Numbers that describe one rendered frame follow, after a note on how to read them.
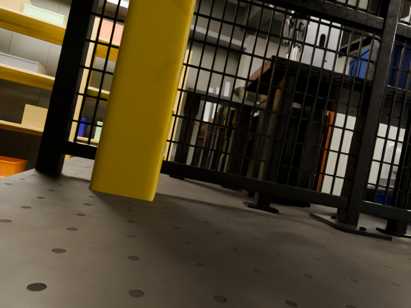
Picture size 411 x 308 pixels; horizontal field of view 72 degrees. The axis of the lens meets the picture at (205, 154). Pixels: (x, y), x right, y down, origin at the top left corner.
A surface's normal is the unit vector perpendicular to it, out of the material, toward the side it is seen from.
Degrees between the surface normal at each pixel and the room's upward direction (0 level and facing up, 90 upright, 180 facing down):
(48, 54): 90
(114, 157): 90
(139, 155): 90
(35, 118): 90
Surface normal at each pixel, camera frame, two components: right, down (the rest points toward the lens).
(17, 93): 0.27, 0.04
